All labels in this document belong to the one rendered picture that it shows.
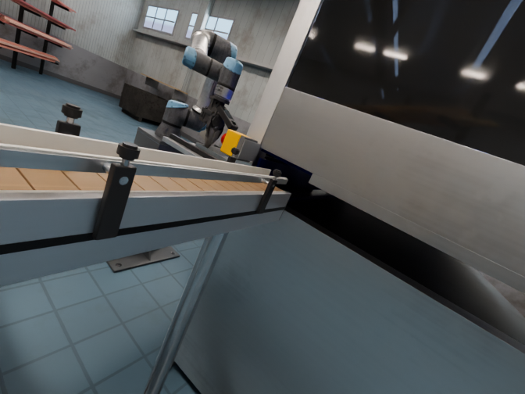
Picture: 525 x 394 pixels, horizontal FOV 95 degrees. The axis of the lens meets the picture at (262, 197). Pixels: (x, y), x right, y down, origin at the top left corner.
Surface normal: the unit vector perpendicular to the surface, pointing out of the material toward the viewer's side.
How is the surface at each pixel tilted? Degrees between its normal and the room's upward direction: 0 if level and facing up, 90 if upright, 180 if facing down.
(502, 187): 90
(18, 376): 0
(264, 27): 90
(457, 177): 90
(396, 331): 90
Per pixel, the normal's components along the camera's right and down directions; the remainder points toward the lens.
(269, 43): -0.54, 0.00
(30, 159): 0.77, 0.47
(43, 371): 0.40, -0.88
